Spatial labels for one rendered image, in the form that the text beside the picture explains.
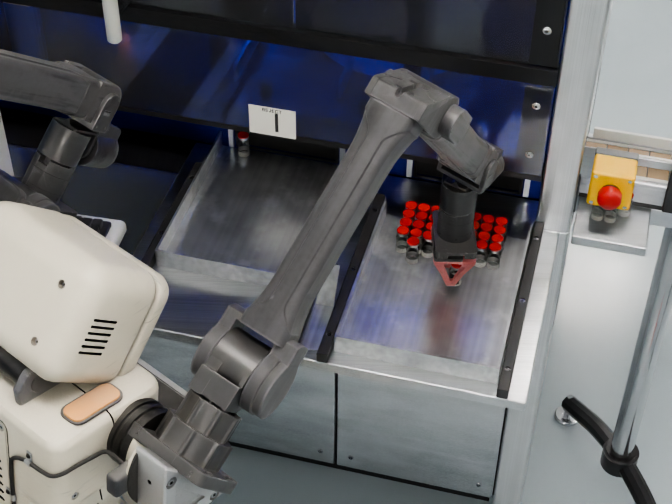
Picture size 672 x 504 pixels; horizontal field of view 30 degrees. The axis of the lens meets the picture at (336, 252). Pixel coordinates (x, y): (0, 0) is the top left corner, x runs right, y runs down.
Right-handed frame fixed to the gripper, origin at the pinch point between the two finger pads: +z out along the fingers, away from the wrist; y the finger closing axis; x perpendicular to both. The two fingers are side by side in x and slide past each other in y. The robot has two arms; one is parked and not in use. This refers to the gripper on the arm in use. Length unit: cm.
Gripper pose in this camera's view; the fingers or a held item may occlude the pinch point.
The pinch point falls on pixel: (449, 272)
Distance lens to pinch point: 207.2
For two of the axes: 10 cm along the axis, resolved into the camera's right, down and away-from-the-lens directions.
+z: -0.2, 7.3, 6.8
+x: -10.0, -0.1, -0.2
